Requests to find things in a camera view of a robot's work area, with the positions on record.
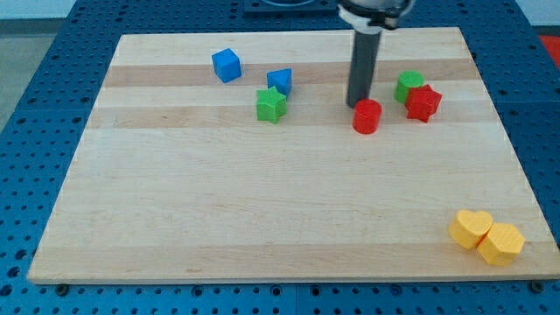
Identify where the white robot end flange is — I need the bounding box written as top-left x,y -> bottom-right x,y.
337,0 -> 415,34

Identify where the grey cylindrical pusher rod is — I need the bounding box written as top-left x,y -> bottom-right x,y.
346,31 -> 381,109

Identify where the red cylinder block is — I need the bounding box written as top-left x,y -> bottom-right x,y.
353,99 -> 382,135

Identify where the red star block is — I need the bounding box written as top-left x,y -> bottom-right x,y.
405,85 -> 443,123

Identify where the green star block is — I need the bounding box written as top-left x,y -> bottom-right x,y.
256,87 -> 287,124

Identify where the green cylinder block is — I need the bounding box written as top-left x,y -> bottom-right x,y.
394,70 -> 424,103

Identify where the blue triangle block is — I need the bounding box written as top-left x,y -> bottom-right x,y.
267,68 -> 292,97

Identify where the blue cube block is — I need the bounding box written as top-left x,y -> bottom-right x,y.
212,48 -> 242,83

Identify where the wooden board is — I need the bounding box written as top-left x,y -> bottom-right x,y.
27,27 -> 559,284

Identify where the yellow heart block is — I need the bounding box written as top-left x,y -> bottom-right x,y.
448,209 -> 494,249

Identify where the yellow hexagon block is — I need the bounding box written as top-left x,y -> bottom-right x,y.
477,222 -> 525,266

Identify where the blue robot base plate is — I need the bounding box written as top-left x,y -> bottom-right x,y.
241,0 -> 337,16

